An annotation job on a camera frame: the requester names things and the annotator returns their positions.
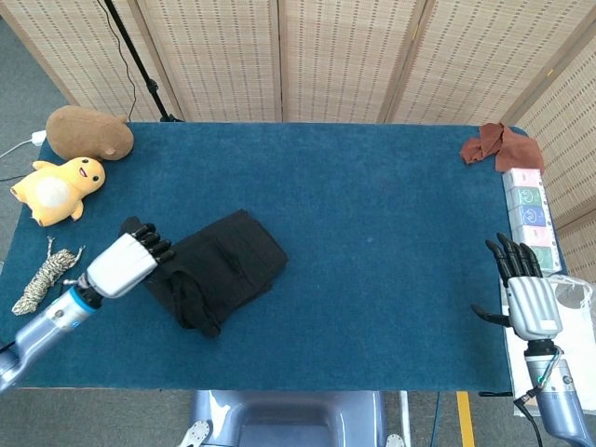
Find brown capybara plush toy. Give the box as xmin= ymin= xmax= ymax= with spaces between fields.
xmin=45 ymin=104 xmax=135 ymax=162

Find crumpled brown cloth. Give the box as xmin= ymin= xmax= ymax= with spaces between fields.
xmin=459 ymin=122 xmax=546 ymax=174

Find black tripod stand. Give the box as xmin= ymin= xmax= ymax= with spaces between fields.
xmin=102 ymin=0 xmax=185 ymax=123

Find plastic bag with white garment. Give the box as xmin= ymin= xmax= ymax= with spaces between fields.
xmin=500 ymin=274 xmax=596 ymax=418

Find blue tablecloth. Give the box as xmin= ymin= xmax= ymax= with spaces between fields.
xmin=0 ymin=121 xmax=568 ymax=392

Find white plug with cable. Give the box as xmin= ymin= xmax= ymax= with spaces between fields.
xmin=0 ymin=129 xmax=47 ymax=159

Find black trousers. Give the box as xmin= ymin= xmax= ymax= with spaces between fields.
xmin=119 ymin=209 xmax=289 ymax=339

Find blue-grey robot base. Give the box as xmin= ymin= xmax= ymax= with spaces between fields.
xmin=179 ymin=389 xmax=406 ymax=447

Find tissue packet multipack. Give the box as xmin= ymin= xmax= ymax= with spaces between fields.
xmin=501 ymin=167 xmax=562 ymax=274

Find bamboo folding screen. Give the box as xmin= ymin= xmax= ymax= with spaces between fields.
xmin=0 ymin=0 xmax=596 ymax=280

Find yellow plush toy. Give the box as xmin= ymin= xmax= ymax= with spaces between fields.
xmin=9 ymin=156 xmax=106 ymax=228

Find thin black cable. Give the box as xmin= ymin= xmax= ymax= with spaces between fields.
xmin=95 ymin=0 xmax=139 ymax=117

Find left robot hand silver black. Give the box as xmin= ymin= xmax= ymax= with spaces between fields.
xmin=76 ymin=223 xmax=177 ymax=299

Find striped twine rope bundle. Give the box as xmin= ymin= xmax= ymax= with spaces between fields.
xmin=11 ymin=236 xmax=87 ymax=317

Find blue cable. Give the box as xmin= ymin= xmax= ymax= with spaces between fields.
xmin=427 ymin=390 xmax=441 ymax=447

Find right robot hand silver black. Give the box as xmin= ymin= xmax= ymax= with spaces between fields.
xmin=470 ymin=232 xmax=563 ymax=353

